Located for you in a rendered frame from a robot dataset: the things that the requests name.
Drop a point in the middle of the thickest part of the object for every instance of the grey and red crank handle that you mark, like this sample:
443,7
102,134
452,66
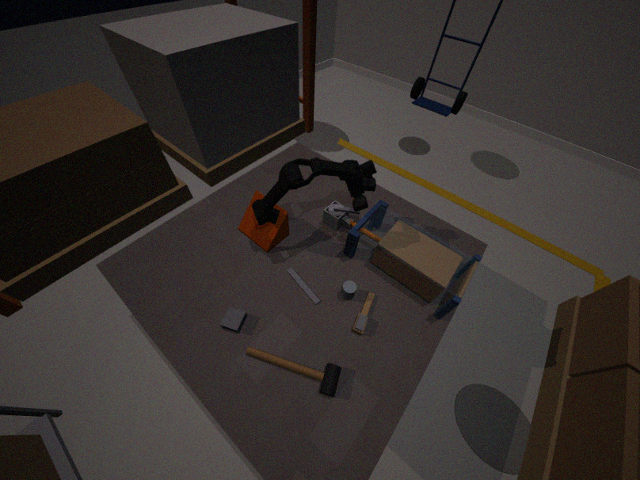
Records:
345,209

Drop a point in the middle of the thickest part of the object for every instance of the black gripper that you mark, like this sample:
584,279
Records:
360,201

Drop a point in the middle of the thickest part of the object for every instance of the black-headed mallet with wooden handle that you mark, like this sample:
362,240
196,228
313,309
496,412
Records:
329,378

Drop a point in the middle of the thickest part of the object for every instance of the dark grey cylinder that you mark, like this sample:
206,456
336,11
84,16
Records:
348,290

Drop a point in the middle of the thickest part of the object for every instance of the grey flat bar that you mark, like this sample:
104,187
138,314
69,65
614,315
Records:
305,288

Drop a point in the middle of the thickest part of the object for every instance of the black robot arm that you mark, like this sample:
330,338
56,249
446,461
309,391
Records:
290,177

